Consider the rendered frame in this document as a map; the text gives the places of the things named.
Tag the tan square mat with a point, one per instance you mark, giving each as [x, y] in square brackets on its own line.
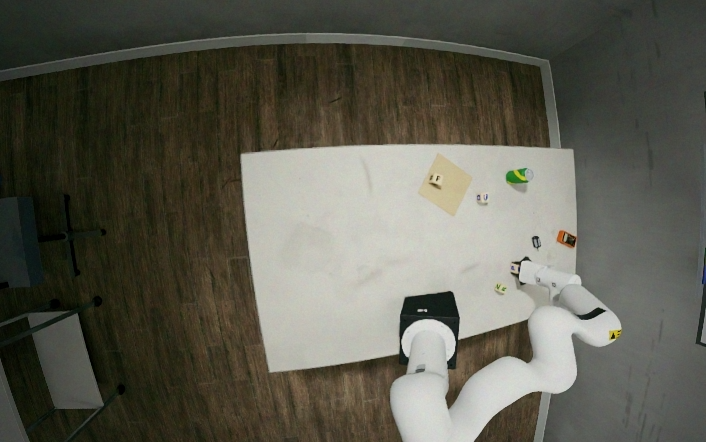
[450, 194]

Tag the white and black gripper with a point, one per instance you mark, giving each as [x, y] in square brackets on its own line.
[528, 271]

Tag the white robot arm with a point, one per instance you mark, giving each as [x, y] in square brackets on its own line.
[417, 402]

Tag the green drink can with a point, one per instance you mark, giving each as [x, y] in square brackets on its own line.
[518, 176]

